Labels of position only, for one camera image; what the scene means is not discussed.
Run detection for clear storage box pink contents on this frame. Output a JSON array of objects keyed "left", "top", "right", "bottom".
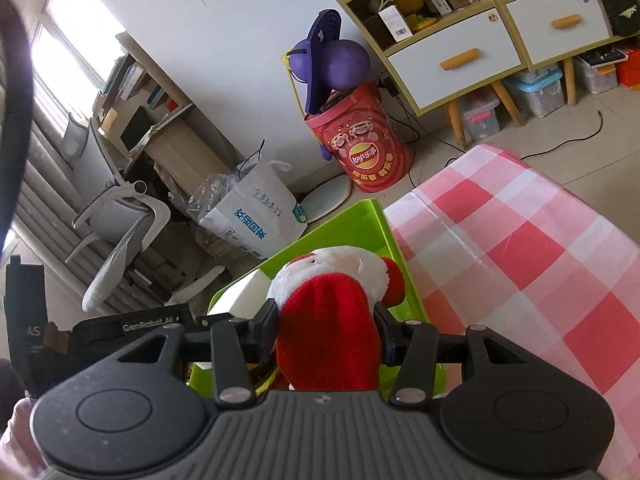
[{"left": 456, "top": 91, "right": 502, "bottom": 144}]

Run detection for purple round balance board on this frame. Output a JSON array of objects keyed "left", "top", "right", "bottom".
[{"left": 304, "top": 8, "right": 344, "bottom": 114}]

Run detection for wooden desk with shelves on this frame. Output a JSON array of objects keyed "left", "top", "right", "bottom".
[{"left": 91, "top": 31, "right": 238, "bottom": 188}]

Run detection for black floor cable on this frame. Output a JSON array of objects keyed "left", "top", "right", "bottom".
[{"left": 395, "top": 91, "right": 605, "bottom": 187}]

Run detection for clear storage box dark contents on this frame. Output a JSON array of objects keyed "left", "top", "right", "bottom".
[{"left": 574, "top": 47, "right": 630, "bottom": 95}]

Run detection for red white santa plush toy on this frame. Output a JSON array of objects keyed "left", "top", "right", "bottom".
[{"left": 267, "top": 245, "right": 408, "bottom": 393}]

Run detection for pink checkered tablecloth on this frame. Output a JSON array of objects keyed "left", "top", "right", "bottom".
[{"left": 384, "top": 143, "right": 640, "bottom": 480}]

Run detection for yellow toy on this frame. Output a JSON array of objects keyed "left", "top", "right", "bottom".
[{"left": 394, "top": 0, "right": 437, "bottom": 31}]

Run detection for white round floor scale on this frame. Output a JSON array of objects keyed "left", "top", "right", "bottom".
[{"left": 299, "top": 177, "right": 352, "bottom": 222}]

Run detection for grey mesh office chair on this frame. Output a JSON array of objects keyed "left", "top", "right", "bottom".
[{"left": 64, "top": 114, "right": 227, "bottom": 314}]

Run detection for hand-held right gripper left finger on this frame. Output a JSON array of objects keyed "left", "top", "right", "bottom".
[{"left": 116, "top": 300, "right": 279, "bottom": 408}]

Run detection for black bag with green print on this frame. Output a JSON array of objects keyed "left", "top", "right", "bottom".
[{"left": 594, "top": 0, "right": 640, "bottom": 39}]

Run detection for white paper shopping bag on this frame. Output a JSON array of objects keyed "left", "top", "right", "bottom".
[{"left": 197, "top": 159, "right": 309, "bottom": 262}]

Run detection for red printed snack bucket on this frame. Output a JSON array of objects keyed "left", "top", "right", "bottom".
[{"left": 303, "top": 82, "right": 416, "bottom": 196}]

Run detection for green plastic bin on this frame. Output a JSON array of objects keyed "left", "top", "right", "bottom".
[{"left": 187, "top": 199, "right": 448, "bottom": 407}]

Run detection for white barcode box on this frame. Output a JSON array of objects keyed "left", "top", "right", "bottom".
[{"left": 377, "top": 4, "right": 414, "bottom": 43}]

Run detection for orange plastic crate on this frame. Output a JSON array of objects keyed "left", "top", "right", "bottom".
[{"left": 616, "top": 48, "right": 640, "bottom": 89}]

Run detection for white wooden drawer cabinet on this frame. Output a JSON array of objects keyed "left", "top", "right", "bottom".
[{"left": 300, "top": 0, "right": 627, "bottom": 150}]

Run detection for clear plastic bag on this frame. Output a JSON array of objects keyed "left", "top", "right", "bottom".
[{"left": 186, "top": 172, "right": 243, "bottom": 222}]

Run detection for clear storage box blue lid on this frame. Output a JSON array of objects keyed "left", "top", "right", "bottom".
[{"left": 502, "top": 66, "right": 567, "bottom": 119}]

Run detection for purple exercise ball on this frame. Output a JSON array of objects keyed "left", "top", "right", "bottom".
[{"left": 290, "top": 37, "right": 371, "bottom": 92}]

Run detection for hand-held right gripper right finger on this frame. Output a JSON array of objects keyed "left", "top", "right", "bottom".
[{"left": 372, "top": 304, "right": 534, "bottom": 407}]

